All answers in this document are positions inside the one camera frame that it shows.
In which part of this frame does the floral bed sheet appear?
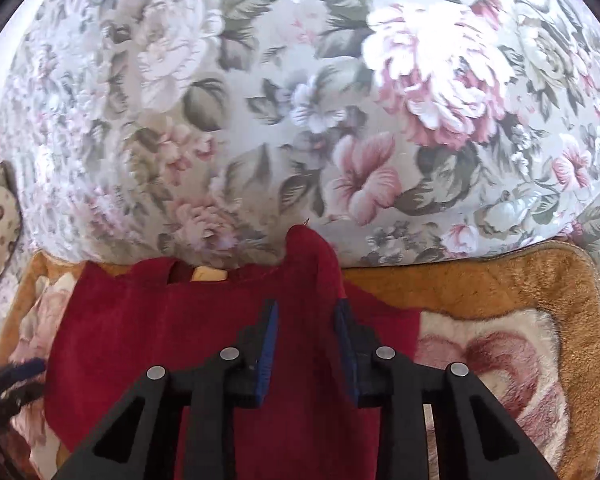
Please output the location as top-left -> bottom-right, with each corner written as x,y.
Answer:
560,185 -> 600,311

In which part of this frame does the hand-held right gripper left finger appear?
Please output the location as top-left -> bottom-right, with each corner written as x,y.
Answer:
50,299 -> 280,480

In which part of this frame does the rose fleece blanket orange border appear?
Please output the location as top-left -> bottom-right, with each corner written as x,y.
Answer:
0,240 -> 600,480

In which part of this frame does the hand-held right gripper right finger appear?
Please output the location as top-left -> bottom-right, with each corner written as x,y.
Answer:
334,300 -> 556,480

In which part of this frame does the dark red sweater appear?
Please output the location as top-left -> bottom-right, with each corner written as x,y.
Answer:
45,224 -> 422,480

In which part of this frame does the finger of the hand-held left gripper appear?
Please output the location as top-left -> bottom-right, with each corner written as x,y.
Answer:
0,372 -> 46,413
0,357 -> 48,386

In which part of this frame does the floral duvet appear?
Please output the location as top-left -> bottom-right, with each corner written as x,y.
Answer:
0,0 -> 600,268

